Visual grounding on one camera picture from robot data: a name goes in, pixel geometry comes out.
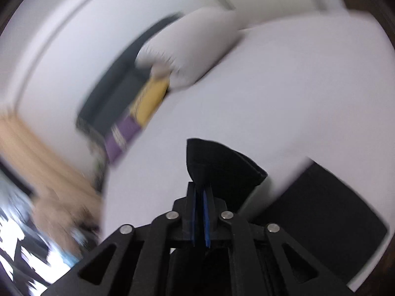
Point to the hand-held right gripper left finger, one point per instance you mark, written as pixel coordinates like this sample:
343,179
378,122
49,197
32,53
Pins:
193,219

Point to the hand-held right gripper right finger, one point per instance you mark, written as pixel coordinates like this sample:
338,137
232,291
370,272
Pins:
207,222

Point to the black pants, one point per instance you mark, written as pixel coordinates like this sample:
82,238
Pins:
222,166

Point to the dark headboard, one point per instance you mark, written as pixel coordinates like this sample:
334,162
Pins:
114,98

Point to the white bed sheet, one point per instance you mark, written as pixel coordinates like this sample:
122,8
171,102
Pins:
293,98

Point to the white pillow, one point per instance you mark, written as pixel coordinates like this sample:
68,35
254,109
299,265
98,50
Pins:
191,46

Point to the black and white patterned cloth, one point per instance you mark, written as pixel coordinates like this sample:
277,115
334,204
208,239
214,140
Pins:
18,246

